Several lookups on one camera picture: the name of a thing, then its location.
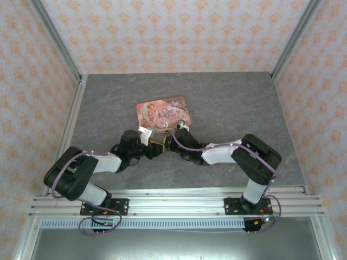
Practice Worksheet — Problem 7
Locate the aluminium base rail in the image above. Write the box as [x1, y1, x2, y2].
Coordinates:
[28, 185, 325, 218]

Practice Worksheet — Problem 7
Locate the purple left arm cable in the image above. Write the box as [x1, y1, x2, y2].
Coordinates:
[49, 119, 142, 200]

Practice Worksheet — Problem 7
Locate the grey metal panel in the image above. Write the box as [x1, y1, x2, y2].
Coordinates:
[29, 228, 325, 260]

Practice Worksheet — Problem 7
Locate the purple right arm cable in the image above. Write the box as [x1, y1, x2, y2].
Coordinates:
[172, 129, 279, 185]

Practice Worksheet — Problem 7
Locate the aluminium side rail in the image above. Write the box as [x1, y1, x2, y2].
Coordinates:
[15, 75, 88, 260]

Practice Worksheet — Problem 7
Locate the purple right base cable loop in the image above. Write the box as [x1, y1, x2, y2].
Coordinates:
[248, 194, 282, 234]

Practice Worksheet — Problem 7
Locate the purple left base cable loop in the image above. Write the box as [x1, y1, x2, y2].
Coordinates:
[78, 207, 123, 236]

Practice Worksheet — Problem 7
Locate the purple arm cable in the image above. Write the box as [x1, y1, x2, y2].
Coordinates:
[172, 129, 279, 185]
[49, 119, 142, 200]

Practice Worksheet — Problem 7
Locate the aluminium frame post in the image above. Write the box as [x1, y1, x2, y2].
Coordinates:
[29, 0, 82, 80]
[270, 0, 323, 80]

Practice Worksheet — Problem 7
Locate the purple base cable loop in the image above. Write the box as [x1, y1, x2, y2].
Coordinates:
[78, 207, 123, 236]
[248, 194, 282, 234]

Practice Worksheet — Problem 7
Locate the white slotted cable duct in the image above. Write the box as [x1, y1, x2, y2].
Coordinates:
[40, 218, 246, 230]

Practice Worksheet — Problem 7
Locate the pink illustrated tin box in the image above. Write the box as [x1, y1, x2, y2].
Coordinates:
[136, 96, 194, 130]

